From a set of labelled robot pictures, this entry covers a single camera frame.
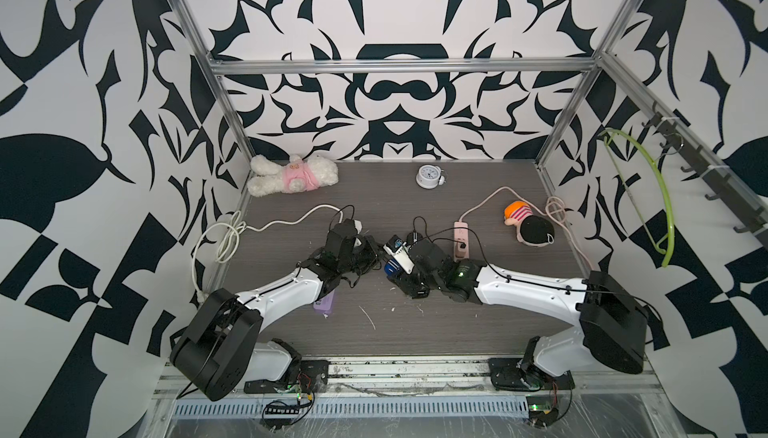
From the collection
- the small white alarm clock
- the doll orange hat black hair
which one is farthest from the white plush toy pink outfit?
the doll orange hat black hair

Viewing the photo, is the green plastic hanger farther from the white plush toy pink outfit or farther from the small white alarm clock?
the white plush toy pink outfit

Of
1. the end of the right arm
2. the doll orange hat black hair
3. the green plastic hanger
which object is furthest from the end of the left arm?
the green plastic hanger

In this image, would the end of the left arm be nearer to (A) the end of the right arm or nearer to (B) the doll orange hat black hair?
(A) the end of the right arm

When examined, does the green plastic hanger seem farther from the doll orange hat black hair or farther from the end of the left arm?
the end of the left arm

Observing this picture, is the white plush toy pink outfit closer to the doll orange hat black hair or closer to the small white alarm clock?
the small white alarm clock

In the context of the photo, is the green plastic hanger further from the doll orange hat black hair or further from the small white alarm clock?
the small white alarm clock

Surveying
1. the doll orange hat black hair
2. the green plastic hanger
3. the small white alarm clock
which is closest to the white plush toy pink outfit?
the small white alarm clock

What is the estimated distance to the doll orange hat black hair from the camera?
936mm

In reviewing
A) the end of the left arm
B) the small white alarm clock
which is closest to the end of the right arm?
the end of the left arm

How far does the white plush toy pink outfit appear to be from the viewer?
1020mm

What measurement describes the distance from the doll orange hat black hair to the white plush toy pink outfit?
2.03ft

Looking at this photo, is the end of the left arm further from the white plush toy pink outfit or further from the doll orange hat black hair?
the doll orange hat black hair

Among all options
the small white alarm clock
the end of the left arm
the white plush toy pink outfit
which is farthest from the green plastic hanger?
the white plush toy pink outfit
